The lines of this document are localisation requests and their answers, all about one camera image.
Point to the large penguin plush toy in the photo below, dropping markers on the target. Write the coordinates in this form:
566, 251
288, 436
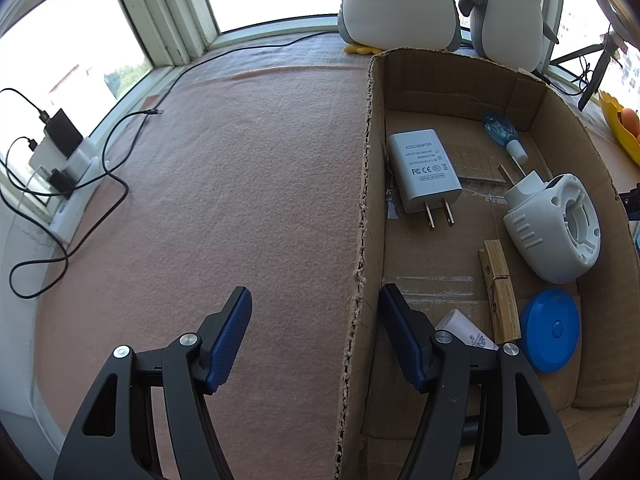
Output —
400, 0

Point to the cardboard box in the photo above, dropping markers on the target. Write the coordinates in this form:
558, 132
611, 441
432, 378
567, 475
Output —
450, 85

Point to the pink blanket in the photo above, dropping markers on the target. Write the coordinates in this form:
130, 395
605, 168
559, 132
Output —
250, 185

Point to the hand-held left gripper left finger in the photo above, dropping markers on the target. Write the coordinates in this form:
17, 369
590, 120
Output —
230, 345

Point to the small penguin plush toy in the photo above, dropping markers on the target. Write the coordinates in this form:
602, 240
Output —
505, 15

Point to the orange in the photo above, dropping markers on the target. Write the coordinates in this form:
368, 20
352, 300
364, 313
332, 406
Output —
631, 121

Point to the white plug-in device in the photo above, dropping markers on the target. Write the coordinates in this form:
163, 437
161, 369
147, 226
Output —
545, 230

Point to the white wall charger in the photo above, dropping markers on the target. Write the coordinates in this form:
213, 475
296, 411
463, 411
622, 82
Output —
45, 156

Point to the white power adapter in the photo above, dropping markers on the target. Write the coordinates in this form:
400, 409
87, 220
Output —
425, 170

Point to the white tube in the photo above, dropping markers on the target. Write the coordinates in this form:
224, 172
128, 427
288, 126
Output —
462, 332

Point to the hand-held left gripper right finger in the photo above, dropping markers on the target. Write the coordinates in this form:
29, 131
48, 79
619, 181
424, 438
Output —
402, 340

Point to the blue round lid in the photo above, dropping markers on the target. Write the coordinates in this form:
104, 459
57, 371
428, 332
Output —
550, 330

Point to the black power bank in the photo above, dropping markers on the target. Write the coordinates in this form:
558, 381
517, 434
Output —
62, 130

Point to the wooden clothespin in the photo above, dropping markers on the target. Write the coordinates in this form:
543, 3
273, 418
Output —
500, 295

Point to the black tripod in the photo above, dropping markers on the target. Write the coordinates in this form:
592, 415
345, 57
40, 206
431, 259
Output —
597, 75

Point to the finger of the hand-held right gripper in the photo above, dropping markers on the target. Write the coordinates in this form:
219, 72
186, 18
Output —
631, 201

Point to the white power strip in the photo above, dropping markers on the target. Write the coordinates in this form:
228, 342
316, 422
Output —
75, 200

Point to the yellow leaf-shaped bowl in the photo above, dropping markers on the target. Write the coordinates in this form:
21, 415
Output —
620, 132

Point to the small black charger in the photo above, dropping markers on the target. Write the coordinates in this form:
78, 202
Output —
60, 181

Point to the checked cloth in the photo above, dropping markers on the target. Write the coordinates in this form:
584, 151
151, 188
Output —
280, 55

